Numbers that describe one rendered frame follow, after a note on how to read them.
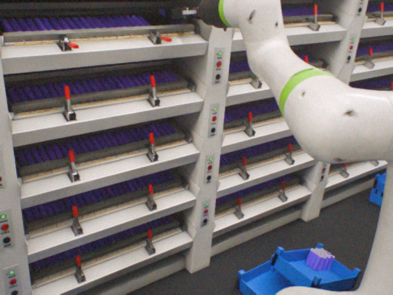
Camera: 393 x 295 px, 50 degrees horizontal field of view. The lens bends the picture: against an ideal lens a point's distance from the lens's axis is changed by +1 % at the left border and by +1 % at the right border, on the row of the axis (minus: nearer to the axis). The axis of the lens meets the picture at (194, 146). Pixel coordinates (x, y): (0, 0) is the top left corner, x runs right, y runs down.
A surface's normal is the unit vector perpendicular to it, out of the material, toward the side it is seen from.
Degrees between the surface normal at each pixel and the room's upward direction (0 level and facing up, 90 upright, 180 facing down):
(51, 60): 108
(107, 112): 18
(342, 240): 0
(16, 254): 90
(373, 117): 58
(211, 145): 90
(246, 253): 0
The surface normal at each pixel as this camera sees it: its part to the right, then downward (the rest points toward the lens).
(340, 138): -0.18, 0.39
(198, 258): 0.58, 0.38
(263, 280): 0.07, -0.90
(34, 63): 0.54, 0.64
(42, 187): 0.24, -0.74
